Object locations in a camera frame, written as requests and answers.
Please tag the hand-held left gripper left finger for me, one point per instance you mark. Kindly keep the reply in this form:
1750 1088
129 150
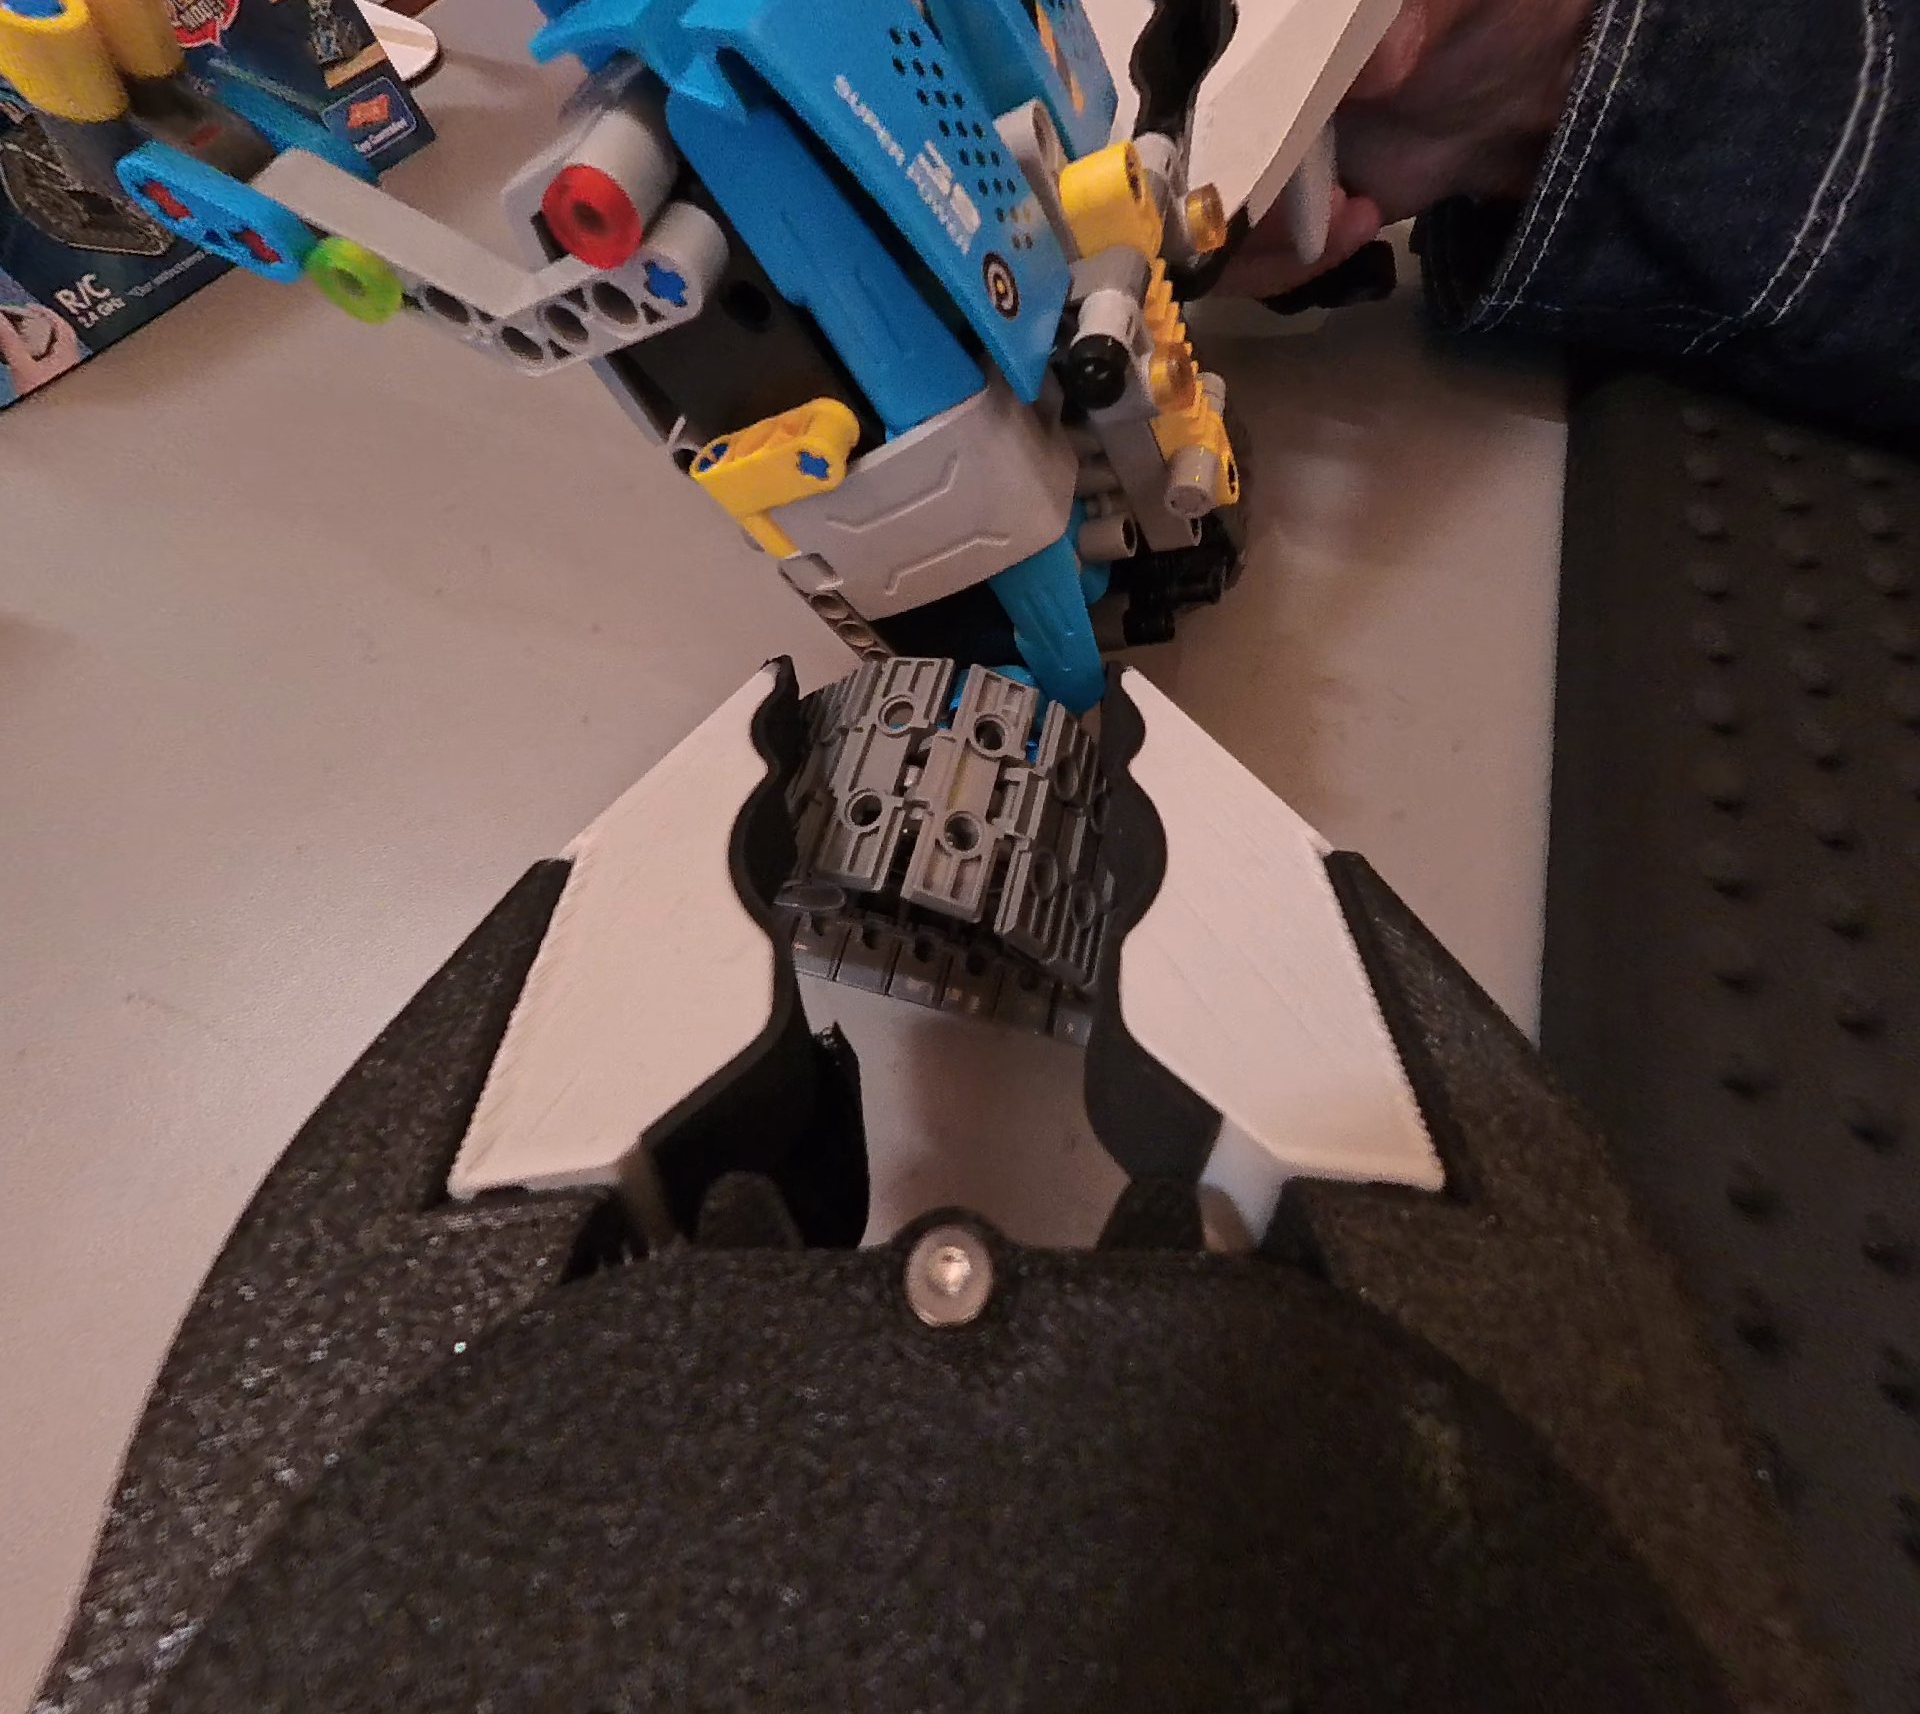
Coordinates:
616 995

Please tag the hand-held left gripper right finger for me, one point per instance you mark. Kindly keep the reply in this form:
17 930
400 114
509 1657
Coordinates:
1276 995

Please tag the blue tracked toy robot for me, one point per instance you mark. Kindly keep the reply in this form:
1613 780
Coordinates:
870 64

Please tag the person's right forearm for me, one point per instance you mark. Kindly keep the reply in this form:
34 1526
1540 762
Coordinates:
1741 154

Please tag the person's right hand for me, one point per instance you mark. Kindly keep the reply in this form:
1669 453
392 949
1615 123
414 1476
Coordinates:
1470 34

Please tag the black dimpled mat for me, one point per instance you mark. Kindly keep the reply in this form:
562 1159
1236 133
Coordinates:
1741 995

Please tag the blue toy kit booklet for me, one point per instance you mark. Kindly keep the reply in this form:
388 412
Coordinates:
91 184

